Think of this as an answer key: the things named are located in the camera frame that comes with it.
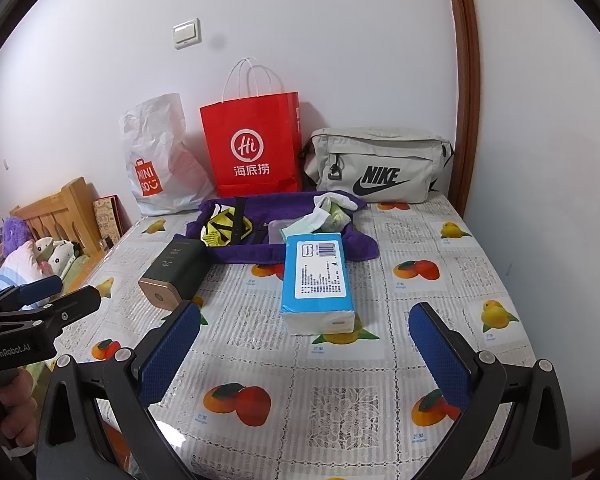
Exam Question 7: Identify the white plastic shopping bag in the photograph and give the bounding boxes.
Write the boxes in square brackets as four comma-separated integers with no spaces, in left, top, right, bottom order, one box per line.
[119,92,216,217]

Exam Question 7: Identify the yellow mesh pouch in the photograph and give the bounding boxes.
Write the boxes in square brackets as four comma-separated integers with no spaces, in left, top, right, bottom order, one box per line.
[200,205,253,247]

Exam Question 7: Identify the wooden headboard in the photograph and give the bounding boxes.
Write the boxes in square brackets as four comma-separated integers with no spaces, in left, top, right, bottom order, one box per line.
[9,176,101,256]

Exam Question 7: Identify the white sock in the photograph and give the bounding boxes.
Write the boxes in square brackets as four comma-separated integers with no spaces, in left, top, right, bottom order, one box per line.
[300,193,363,234]

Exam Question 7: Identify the clear plastic bag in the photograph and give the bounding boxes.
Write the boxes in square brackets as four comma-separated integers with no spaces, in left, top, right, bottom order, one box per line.
[267,219,301,240]

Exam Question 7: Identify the white wall switch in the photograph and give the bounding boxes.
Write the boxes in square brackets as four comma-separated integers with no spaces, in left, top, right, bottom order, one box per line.
[172,18,201,51]

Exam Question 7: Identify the red paper bag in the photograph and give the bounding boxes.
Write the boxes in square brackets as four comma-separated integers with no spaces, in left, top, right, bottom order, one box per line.
[200,57,303,198]

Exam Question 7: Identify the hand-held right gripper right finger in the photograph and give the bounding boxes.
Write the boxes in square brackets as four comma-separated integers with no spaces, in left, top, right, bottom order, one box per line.
[409,301,573,480]

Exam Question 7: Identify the blue tissue pack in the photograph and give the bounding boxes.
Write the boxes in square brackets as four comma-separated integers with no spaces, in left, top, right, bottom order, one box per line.
[280,232,357,335]

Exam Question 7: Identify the grey waist bag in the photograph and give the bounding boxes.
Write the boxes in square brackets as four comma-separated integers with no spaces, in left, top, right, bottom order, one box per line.
[300,127,455,204]

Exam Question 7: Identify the person's left hand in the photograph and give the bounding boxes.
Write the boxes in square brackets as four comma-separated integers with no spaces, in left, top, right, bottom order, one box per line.
[0,370,36,441]

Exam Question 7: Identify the brown patterned book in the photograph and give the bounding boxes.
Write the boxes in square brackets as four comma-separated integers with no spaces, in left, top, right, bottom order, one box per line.
[92,195,126,248]

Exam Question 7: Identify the dark green tin box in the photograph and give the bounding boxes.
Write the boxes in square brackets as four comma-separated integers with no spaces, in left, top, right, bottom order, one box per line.
[138,239,211,311]

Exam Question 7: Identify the brown wooden door frame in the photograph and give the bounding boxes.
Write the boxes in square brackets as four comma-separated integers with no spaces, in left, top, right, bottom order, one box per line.
[442,0,481,216]

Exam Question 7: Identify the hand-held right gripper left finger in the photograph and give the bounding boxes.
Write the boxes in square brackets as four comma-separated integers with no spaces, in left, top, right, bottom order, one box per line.
[37,300,202,480]

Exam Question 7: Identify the purple towel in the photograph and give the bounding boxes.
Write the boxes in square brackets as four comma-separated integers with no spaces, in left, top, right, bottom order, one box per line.
[185,191,380,266]

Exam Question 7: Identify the black strap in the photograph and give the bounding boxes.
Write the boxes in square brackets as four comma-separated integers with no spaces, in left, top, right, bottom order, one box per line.
[232,197,249,246]

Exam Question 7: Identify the purple plush toy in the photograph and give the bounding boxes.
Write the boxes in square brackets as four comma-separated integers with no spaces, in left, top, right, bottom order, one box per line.
[1,216,33,256]

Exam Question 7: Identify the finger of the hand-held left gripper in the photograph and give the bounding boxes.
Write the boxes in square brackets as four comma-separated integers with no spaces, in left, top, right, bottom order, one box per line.
[0,285,103,335]
[0,275,63,311]

